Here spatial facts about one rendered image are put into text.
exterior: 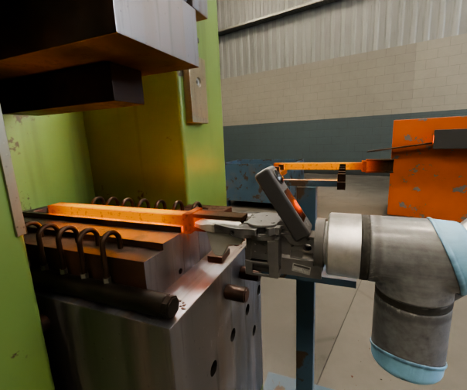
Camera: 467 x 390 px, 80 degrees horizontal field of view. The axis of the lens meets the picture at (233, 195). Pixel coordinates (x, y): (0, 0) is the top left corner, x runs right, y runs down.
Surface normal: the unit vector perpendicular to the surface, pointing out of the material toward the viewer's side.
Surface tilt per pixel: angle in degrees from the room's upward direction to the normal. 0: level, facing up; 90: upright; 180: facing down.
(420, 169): 90
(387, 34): 90
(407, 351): 90
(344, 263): 101
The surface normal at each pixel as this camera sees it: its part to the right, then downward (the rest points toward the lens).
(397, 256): -0.38, 0.04
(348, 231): -0.29, -0.56
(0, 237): 0.92, 0.04
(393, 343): -0.83, 0.15
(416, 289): -0.51, 0.20
